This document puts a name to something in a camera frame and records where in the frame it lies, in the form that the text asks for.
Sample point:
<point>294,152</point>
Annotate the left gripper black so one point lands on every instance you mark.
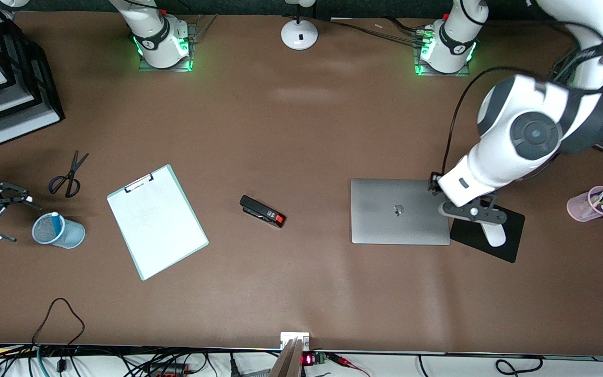
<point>432,184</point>

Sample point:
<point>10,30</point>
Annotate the blue marker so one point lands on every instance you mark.
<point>56,222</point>

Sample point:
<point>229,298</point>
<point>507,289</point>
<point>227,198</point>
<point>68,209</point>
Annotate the silver laptop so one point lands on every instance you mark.
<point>385,214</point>

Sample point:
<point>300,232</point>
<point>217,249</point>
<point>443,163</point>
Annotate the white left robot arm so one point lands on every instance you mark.
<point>532,133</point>

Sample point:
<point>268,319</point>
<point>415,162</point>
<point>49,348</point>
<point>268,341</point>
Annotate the black mouse pad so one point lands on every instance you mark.
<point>466,238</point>

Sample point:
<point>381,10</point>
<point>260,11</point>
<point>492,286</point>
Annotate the blue mesh pen cup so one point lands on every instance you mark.
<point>68,235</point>

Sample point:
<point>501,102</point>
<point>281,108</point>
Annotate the white computer mouse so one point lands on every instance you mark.
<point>494,236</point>

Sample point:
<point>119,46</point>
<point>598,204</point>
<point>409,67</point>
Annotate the black scissors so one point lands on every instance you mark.
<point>71,170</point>

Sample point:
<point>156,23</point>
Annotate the black stacked letter tray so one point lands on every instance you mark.
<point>40,89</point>

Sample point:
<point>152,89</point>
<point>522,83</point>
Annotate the pink mesh pen cup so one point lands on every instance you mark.
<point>581,209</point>

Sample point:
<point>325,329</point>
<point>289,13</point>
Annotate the teal clipboard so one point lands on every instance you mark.
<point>147,273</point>

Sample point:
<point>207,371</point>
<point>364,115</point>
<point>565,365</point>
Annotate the black red stapler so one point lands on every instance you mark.
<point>259,209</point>

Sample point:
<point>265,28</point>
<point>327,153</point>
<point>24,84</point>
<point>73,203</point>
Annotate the white round-base stand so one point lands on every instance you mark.
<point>299,35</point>

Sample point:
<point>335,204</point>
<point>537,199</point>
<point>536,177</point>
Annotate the small white box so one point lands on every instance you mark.
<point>294,337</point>

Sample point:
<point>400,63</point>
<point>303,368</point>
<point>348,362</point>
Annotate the red display circuit board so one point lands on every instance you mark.
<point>312,359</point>

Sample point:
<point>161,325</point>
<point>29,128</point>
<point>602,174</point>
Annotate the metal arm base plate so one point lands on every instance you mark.
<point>147,67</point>
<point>423,72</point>

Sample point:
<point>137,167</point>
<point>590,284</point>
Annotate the grey mount beam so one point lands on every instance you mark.
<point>287,361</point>

